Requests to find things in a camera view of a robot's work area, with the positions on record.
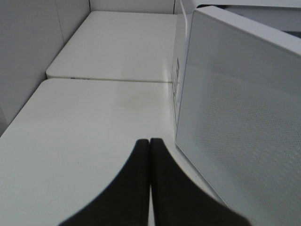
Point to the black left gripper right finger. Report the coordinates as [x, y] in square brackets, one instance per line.
[178, 201]

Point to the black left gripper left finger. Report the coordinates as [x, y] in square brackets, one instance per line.
[125, 201]

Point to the white microwave oven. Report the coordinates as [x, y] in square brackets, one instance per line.
[179, 58]

